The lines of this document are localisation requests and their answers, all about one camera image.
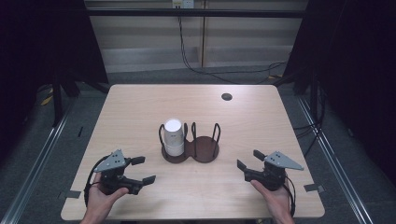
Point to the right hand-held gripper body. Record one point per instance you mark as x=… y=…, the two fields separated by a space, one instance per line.
x=274 y=177

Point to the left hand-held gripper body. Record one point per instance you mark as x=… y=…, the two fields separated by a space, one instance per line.
x=111 y=164

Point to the dark brown double cup holder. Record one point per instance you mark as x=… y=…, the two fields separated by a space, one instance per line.
x=204 y=149

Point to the person's right hand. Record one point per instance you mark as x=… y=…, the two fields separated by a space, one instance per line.
x=275 y=200

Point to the person's left hand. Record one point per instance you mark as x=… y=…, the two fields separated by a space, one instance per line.
x=102 y=202

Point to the grey tape strip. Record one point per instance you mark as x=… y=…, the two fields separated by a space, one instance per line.
x=313 y=187
x=70 y=194

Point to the round black table grommet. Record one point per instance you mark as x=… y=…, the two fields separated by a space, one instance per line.
x=226 y=96

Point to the black metal stand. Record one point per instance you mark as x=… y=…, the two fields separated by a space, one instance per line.
x=57 y=99

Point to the yellow floor tape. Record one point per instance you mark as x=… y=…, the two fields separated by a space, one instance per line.
x=46 y=100

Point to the black curtain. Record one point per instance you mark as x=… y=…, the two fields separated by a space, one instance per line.
x=37 y=37
x=358 y=62

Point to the metal floor rail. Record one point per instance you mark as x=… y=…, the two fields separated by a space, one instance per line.
x=333 y=161
x=37 y=161

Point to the white wall outlet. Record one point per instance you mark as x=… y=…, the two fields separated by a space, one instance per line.
x=183 y=3

